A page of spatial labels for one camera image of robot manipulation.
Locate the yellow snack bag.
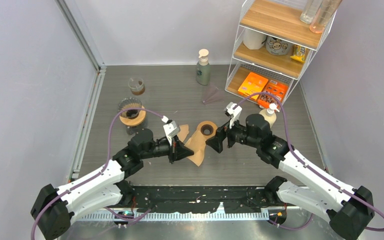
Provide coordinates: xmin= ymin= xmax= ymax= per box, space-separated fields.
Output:
xmin=290 ymin=44 xmax=309 ymax=64

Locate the small glass with wood band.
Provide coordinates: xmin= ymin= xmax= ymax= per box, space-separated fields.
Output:
xmin=128 ymin=77 xmax=146 ymax=96

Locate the small wooden ring holder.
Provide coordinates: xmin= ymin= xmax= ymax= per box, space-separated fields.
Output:
xmin=196 ymin=120 xmax=218 ymax=140

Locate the cartoon printed tin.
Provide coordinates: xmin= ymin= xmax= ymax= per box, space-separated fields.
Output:
xmin=265 ymin=35 xmax=293 ymax=56

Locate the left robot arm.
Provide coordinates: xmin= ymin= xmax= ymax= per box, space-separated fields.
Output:
xmin=30 ymin=128 xmax=194 ymax=240

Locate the orange box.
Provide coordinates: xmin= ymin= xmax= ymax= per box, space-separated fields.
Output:
xmin=237 ymin=72 xmax=269 ymax=96

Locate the large wooden ring holder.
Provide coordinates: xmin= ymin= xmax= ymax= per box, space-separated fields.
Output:
xmin=119 ymin=107 xmax=147 ymax=127

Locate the green pump bottle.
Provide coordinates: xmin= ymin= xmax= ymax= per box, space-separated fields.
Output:
xmin=196 ymin=48 xmax=211 ymax=86

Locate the glass carafe server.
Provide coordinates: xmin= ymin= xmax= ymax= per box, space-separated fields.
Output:
xmin=126 ymin=120 xmax=148 ymax=135

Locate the orange snack packet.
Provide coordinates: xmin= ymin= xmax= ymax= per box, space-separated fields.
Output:
xmin=257 ymin=80 xmax=289 ymax=109

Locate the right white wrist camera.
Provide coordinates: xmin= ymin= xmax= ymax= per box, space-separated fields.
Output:
xmin=224 ymin=102 xmax=242 ymax=129

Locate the white paper roll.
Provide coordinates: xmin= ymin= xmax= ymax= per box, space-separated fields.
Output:
xmin=242 ymin=28 xmax=267 ymax=50

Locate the aluminium frame rail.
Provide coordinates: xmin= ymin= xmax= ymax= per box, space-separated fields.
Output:
xmin=56 ymin=0 xmax=107 ymax=182

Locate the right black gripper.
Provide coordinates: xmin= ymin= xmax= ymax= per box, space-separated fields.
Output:
xmin=205 ymin=114 xmax=260 ymax=154

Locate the cream pump bottle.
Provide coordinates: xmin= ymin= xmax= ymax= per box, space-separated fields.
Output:
xmin=259 ymin=103 xmax=279 ymax=128

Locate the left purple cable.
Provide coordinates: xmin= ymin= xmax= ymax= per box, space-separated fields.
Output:
xmin=30 ymin=107 xmax=170 ymax=240

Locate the clear glass bottle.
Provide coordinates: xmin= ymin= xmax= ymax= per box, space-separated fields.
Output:
xmin=299 ymin=0 xmax=323 ymax=24

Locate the pink glass dripper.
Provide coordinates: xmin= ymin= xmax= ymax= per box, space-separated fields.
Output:
xmin=201 ymin=83 xmax=225 ymax=105

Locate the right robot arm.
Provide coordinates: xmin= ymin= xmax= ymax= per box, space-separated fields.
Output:
xmin=206 ymin=113 xmax=375 ymax=240

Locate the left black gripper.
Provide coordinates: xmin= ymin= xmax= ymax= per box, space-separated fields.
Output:
xmin=140 ymin=134 xmax=194 ymax=164

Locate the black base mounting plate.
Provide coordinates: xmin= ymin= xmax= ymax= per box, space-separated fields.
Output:
xmin=111 ymin=185 xmax=290 ymax=214

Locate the dark ribbed glass dripper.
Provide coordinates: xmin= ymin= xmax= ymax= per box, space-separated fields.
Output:
xmin=117 ymin=97 xmax=143 ymax=119

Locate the white wire wooden shelf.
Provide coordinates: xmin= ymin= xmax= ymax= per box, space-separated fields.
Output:
xmin=225 ymin=0 xmax=335 ymax=102

